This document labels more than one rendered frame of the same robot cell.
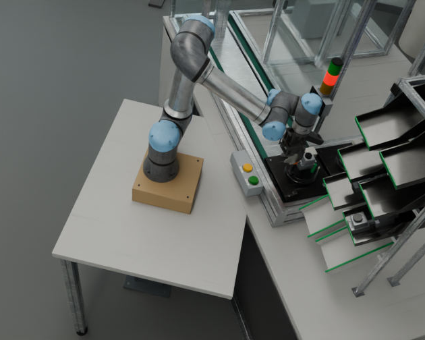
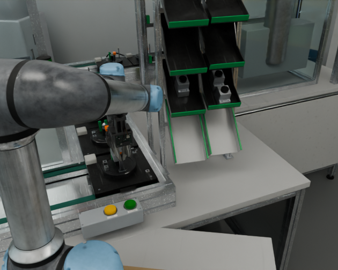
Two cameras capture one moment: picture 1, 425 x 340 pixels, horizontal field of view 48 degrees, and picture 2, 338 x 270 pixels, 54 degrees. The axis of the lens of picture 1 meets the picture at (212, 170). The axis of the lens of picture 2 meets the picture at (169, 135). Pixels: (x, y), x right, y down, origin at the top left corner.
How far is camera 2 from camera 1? 1.44 m
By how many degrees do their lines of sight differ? 62
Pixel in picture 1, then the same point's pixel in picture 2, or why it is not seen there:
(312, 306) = (254, 181)
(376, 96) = not seen: hidden behind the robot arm
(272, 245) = (197, 205)
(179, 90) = (42, 197)
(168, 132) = (95, 253)
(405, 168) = (227, 12)
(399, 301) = not seen: hidden behind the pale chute
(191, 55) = (81, 72)
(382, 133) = (190, 15)
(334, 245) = (212, 142)
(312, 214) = (178, 155)
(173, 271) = not seen: outside the picture
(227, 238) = (199, 244)
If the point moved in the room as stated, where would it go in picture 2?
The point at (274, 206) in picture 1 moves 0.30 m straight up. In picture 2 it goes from (164, 188) to (161, 116)
